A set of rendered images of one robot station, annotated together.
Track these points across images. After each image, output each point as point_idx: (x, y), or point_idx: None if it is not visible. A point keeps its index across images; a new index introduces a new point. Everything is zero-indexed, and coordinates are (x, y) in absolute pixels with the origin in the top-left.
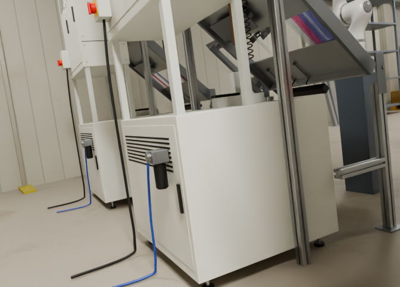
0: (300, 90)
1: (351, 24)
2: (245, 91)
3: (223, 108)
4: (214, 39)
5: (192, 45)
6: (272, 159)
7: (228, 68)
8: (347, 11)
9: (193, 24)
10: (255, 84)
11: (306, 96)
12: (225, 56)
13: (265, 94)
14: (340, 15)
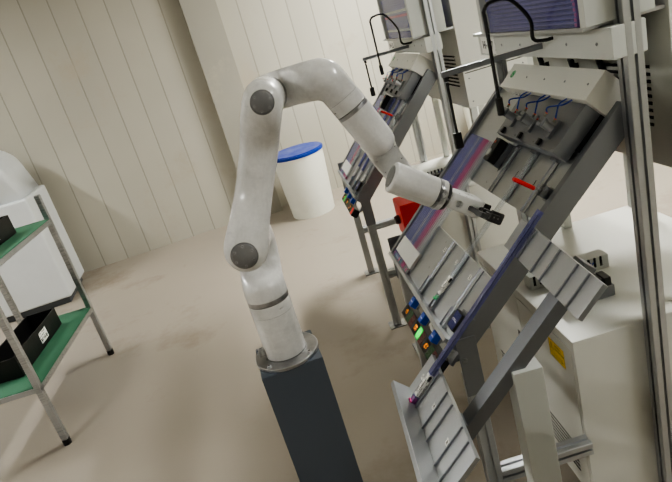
0: (429, 329)
1: (278, 253)
2: None
3: (592, 218)
4: (575, 205)
5: (631, 199)
6: None
7: (538, 348)
8: (270, 232)
9: None
10: (464, 412)
11: (491, 255)
12: (543, 301)
13: (474, 372)
14: (269, 240)
